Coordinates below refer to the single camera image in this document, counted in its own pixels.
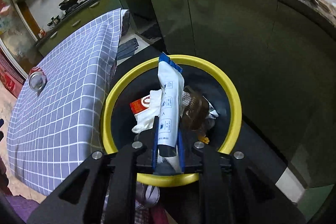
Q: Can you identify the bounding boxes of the white blue tube packet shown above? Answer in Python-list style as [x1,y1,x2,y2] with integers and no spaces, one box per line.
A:
[155,53,185,176]

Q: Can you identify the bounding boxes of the yellow-rimmed dark trash bin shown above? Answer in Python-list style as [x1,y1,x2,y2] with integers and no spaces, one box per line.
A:
[100,55,242,187]

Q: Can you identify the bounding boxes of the green kitchen cabinets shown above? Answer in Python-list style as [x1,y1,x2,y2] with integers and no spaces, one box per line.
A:
[35,0,336,188]

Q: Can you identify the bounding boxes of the orange ridged cap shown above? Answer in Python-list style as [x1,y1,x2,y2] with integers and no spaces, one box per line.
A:
[198,135,210,144]

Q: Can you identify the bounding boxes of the blue checkered tablecloth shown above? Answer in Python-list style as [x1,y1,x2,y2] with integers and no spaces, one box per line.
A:
[6,9,129,196]

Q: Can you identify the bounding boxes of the crumpled silver wrapper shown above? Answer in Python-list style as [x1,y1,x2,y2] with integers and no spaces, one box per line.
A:
[205,98,219,126]

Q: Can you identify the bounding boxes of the brown plastic tray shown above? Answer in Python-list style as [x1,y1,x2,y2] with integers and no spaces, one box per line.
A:
[182,86,209,130]

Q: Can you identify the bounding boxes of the white plastic bag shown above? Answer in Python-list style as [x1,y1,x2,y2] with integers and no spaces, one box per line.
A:
[132,90,162,134]

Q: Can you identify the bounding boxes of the red white number box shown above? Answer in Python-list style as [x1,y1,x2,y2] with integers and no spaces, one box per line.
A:
[130,95,150,115]

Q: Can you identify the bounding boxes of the red aluminium drink can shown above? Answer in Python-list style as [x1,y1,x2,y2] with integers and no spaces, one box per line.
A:
[29,67,47,92]

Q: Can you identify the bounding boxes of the red checkered apron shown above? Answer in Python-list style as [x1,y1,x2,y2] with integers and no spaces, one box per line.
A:
[0,51,25,98]

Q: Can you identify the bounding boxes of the small black pot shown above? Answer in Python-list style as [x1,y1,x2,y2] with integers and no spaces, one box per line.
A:
[47,16,61,28]

